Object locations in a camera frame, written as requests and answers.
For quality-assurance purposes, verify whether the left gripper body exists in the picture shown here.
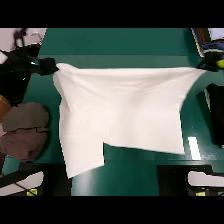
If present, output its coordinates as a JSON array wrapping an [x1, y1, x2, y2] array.
[[38, 57, 60, 77]]

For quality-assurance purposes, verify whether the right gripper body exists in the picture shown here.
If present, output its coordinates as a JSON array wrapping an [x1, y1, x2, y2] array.
[[196, 54, 218, 72]]

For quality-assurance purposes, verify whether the white T-shirt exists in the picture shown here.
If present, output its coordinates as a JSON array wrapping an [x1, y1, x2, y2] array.
[[52, 62, 207, 180]]

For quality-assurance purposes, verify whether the grey garment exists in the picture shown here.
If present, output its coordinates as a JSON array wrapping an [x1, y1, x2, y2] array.
[[2, 101, 51, 133]]

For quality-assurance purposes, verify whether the brown garment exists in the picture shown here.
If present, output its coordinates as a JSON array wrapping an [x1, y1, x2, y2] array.
[[0, 127, 50, 163]]

